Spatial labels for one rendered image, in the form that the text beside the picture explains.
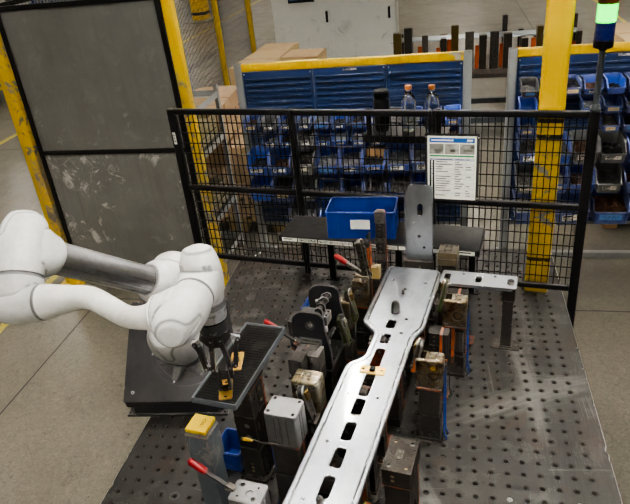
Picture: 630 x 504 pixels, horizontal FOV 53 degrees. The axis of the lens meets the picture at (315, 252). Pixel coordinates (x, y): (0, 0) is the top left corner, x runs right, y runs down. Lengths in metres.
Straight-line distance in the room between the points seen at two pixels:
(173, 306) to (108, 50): 2.89
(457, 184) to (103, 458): 2.19
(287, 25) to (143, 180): 4.81
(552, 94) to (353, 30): 6.12
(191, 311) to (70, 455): 2.23
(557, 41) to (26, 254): 1.97
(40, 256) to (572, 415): 1.80
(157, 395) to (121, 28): 2.37
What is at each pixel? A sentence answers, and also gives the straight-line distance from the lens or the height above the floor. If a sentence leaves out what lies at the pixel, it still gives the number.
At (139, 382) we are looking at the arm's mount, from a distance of 2.50.
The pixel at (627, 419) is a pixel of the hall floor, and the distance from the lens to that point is 3.51.
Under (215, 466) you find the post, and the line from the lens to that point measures 1.80.
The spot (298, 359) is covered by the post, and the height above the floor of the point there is 1.10.
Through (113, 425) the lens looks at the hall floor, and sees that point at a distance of 3.65.
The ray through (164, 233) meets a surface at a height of 0.43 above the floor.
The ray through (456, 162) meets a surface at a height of 1.33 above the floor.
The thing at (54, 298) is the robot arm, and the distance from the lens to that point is 1.79.
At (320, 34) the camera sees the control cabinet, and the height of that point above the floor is 0.88.
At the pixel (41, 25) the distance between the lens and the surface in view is 4.36.
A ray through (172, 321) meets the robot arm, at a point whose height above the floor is 1.56.
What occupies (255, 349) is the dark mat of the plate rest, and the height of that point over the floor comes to 1.16.
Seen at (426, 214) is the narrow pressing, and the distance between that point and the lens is 2.54.
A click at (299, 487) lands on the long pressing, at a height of 1.00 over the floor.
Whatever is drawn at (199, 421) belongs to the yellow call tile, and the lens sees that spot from 1.75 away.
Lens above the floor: 2.32
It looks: 29 degrees down
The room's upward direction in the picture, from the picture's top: 6 degrees counter-clockwise
